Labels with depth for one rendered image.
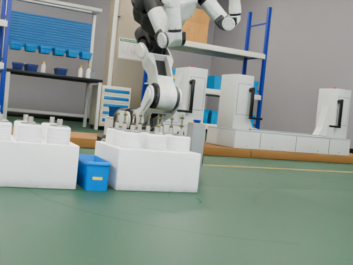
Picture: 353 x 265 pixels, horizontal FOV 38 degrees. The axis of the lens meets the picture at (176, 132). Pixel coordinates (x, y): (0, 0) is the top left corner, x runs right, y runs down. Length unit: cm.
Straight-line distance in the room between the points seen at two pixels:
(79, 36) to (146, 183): 637
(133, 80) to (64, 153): 683
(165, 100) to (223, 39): 909
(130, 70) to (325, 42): 334
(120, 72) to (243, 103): 408
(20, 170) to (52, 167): 13
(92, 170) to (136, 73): 684
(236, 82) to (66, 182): 316
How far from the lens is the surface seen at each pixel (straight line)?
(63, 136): 214
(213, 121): 790
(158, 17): 263
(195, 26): 785
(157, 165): 224
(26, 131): 212
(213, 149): 476
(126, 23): 892
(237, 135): 498
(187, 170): 231
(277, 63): 1002
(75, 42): 844
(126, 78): 885
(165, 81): 283
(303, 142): 548
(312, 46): 931
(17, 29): 828
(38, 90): 1071
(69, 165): 212
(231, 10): 303
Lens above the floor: 35
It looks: 2 degrees down
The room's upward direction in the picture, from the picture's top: 6 degrees clockwise
